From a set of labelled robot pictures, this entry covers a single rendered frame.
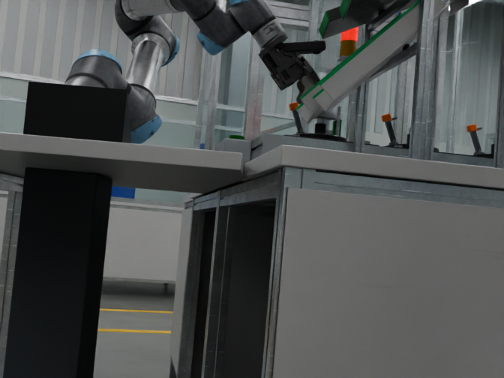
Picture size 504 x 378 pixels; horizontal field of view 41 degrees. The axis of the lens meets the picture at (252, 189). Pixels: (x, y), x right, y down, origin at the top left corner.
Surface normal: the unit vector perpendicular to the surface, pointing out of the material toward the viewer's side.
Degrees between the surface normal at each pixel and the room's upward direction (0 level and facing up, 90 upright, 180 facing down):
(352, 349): 90
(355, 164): 90
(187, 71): 90
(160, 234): 90
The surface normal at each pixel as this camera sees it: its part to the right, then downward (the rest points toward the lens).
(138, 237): 0.34, -0.03
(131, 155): 0.00, -0.06
